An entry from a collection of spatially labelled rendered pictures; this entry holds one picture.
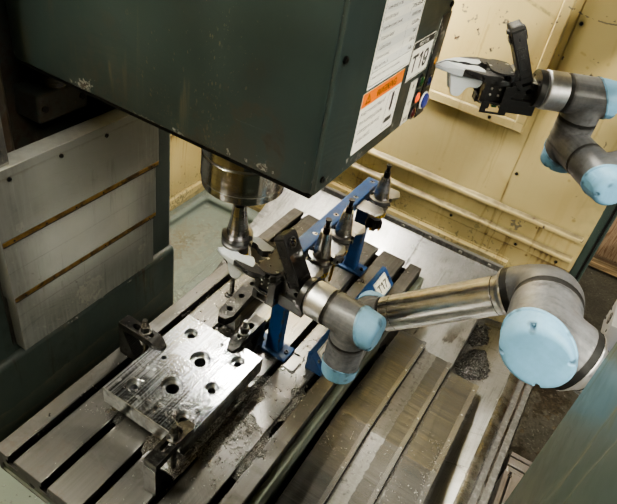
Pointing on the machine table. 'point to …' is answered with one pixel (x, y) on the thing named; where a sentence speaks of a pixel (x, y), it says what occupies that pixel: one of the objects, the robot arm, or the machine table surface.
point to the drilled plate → (179, 357)
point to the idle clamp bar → (236, 305)
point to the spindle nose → (235, 182)
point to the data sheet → (395, 38)
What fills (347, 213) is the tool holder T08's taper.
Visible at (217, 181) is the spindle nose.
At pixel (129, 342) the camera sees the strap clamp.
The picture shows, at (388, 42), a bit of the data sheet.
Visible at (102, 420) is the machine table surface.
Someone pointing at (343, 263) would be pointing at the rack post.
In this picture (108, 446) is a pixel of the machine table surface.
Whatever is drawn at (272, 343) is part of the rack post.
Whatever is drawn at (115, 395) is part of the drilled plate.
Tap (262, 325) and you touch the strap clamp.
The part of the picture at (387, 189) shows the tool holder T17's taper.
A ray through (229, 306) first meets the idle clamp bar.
